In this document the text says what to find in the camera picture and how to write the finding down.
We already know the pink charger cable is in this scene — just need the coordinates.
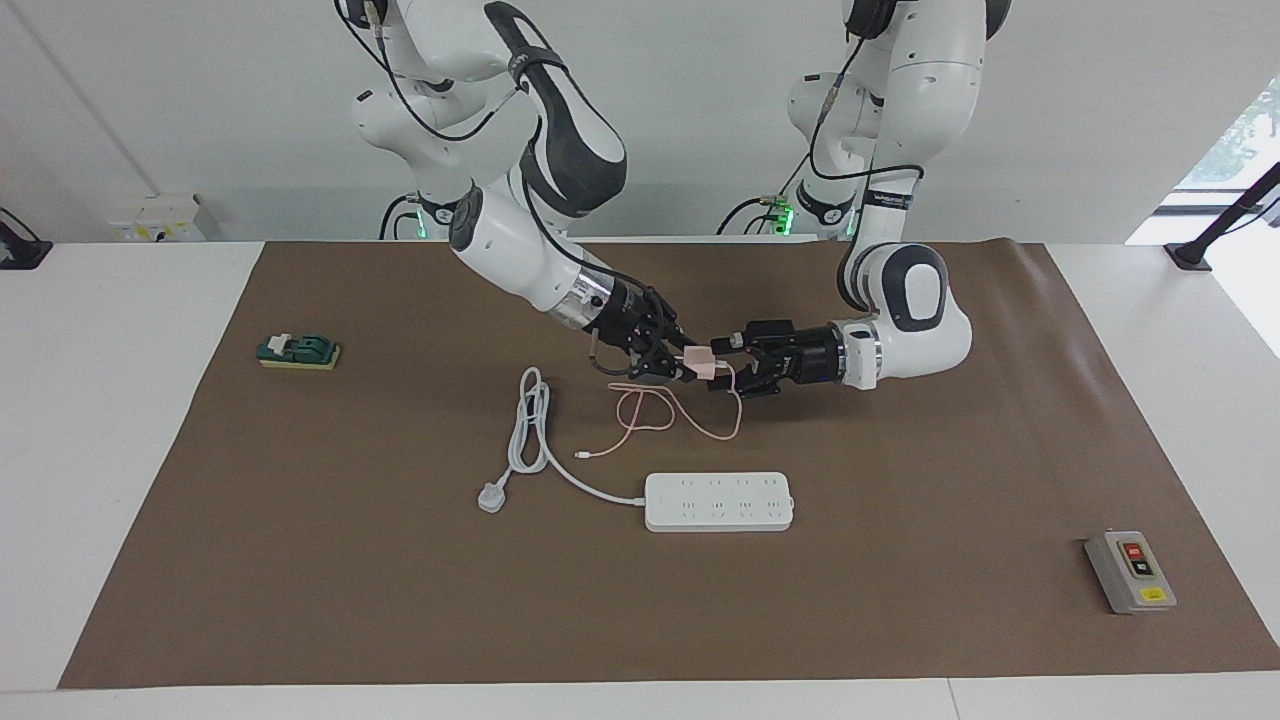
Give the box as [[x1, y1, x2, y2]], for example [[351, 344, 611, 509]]
[[574, 364, 744, 462]]

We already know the grey on-off switch box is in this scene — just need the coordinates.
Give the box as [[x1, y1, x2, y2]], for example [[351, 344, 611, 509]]
[[1084, 529, 1179, 616]]

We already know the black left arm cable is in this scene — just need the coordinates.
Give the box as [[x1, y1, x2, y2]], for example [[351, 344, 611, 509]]
[[807, 38, 927, 187]]

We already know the black clamp stand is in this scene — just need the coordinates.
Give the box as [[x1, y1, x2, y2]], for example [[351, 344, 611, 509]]
[[1162, 160, 1280, 274], [0, 206, 54, 272]]

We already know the brown table mat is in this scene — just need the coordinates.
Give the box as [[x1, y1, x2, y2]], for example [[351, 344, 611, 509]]
[[57, 238, 1280, 690]]

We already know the white power strip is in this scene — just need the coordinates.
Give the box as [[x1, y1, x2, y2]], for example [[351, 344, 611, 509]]
[[643, 471, 796, 534]]

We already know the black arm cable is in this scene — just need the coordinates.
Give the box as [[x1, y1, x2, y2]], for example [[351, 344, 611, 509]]
[[338, 0, 533, 142], [807, 38, 927, 187]]

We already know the green circuit board module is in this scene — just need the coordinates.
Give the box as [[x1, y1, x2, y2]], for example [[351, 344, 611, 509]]
[[256, 331, 343, 373]]

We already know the black base cable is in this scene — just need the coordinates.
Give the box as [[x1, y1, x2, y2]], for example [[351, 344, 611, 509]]
[[715, 149, 812, 238], [377, 192, 427, 242]]

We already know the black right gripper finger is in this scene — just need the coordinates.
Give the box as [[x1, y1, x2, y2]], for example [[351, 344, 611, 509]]
[[624, 349, 697, 387], [644, 289, 702, 352]]

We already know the white power cord with plug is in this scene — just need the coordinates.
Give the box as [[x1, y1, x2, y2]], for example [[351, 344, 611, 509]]
[[476, 366, 649, 516]]

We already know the white wall socket box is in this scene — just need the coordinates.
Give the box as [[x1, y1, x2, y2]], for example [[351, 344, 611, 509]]
[[109, 192, 217, 243]]

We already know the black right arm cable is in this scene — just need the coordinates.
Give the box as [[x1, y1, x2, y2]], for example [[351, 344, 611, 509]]
[[338, 0, 533, 142]]

